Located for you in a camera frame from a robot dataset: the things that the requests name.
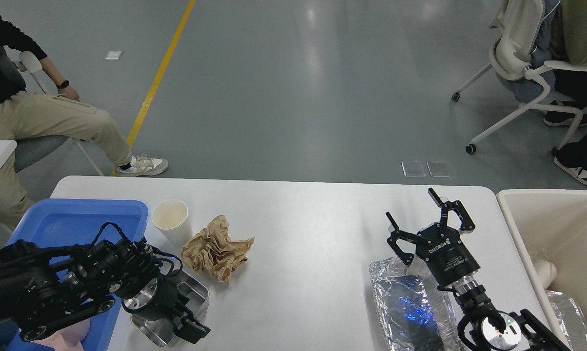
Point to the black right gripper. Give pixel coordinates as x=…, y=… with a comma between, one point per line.
x=438, y=245

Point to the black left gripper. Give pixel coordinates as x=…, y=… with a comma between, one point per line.
x=159, y=300

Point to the stainless steel rectangular tray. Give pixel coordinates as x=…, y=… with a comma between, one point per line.
x=161, y=332

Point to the pink mug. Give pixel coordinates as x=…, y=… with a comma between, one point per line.
x=67, y=339

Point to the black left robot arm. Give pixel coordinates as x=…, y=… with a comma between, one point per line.
x=44, y=290

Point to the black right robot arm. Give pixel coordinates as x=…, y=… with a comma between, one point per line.
x=483, y=327

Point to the aluminium foil tray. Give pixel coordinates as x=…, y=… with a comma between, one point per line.
x=413, y=313

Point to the crumpled brown paper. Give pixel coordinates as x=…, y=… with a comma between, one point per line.
x=213, y=251

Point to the white paper cup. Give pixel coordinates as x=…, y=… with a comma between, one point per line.
x=171, y=217

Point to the white cup in bin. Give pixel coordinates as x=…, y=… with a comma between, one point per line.
x=546, y=272

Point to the white plastic bin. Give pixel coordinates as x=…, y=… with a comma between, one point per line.
x=550, y=225

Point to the crumpled foil in bin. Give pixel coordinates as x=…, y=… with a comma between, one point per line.
x=570, y=318

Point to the blue plastic tray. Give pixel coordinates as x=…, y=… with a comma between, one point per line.
x=55, y=222

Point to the white office chair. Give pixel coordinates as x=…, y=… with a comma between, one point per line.
x=511, y=57

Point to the grey office chair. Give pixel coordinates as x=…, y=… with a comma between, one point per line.
x=31, y=150

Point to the seated person olive jacket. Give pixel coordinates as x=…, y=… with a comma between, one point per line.
x=568, y=42

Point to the person in black shirt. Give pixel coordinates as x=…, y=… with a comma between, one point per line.
x=27, y=115

